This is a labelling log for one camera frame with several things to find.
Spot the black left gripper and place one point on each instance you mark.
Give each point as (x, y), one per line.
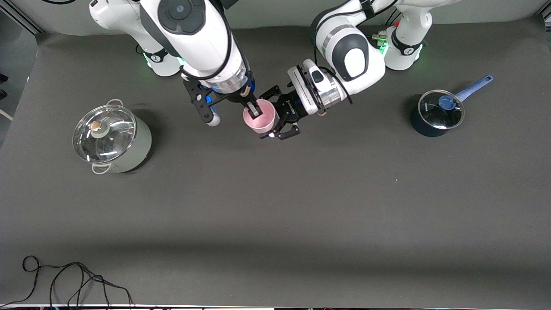
(289, 108)

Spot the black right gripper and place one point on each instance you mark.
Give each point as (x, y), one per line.
(249, 102)

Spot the pink plastic cup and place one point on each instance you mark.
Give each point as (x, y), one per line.
(269, 120)

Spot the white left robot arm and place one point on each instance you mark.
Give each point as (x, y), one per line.
(353, 60)

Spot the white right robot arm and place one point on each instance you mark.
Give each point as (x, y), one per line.
(193, 38)

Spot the dark grey table mat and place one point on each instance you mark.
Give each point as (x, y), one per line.
(275, 193)

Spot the dark blue saucepan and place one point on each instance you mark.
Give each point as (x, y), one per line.
(424, 127)

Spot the glass lid with beige knob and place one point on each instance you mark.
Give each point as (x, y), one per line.
(112, 137)

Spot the glass lid with blue knob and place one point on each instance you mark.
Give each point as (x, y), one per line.
(441, 114)

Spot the white slanted bar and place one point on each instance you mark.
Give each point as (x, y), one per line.
(5, 114)

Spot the black floor object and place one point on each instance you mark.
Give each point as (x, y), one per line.
(3, 86)

